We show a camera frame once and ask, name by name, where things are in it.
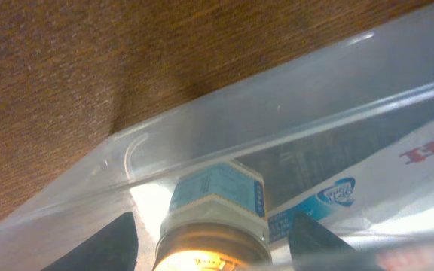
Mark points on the clear plastic container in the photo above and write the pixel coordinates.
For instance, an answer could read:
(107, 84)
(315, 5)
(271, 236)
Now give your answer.
(104, 105)

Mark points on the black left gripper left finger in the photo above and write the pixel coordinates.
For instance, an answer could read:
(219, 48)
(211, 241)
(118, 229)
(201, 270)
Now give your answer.
(113, 248)

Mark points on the small gold-lidded jar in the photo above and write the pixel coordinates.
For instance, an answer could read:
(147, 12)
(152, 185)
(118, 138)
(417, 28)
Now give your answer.
(217, 220)

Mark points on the white Panadol medicine box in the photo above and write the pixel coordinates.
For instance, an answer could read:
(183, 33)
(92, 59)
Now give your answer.
(389, 194)

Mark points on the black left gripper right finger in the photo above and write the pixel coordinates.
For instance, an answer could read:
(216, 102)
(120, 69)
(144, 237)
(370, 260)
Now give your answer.
(314, 247)

